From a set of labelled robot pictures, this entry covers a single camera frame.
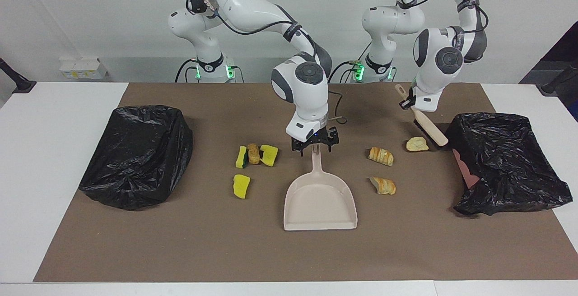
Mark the beige hand brush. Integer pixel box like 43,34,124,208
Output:
394,84,449,148

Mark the yellow sponge piece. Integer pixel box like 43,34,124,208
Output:
260,144,279,167
233,174,251,199

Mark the pale bread chunk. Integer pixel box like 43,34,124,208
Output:
406,137,430,153

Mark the orange striped croissant piece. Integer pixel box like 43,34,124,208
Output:
368,147,395,167
369,176,397,195

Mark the beige plastic dustpan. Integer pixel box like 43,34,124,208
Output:
283,144,358,231

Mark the pink bin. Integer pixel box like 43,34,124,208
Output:
452,148,479,190

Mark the black bag on pink bin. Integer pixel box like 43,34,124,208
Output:
444,112,573,217

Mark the crumpled black trash bag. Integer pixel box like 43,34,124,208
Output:
79,105,194,211

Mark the large brown table mat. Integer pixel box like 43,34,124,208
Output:
33,83,578,283

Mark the black stand pole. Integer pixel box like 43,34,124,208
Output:
536,59,578,97
0,57,37,94

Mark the black left base cable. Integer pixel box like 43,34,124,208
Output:
327,60,362,83

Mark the black base cable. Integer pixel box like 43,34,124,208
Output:
175,58,199,83
327,60,362,83

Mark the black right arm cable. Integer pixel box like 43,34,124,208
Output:
186,0,348,125

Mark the black right base cable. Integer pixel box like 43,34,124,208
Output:
175,58,199,83

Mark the white wall outlet box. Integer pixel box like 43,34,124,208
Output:
59,58,109,80

